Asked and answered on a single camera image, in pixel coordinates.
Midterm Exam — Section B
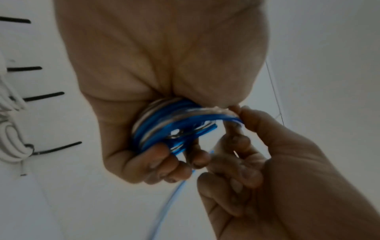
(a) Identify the person's right hand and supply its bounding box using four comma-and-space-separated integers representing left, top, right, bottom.
196, 105, 380, 240

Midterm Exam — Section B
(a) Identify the person's left hand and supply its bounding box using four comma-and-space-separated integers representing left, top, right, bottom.
53, 0, 270, 186

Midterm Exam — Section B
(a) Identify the blue cable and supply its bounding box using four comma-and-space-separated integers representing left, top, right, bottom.
130, 97, 247, 240

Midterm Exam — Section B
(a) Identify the long white cable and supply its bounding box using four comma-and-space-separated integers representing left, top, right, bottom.
0, 121, 35, 177

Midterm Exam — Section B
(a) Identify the thin black wall wire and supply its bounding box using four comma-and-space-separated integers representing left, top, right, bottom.
264, 60, 286, 127

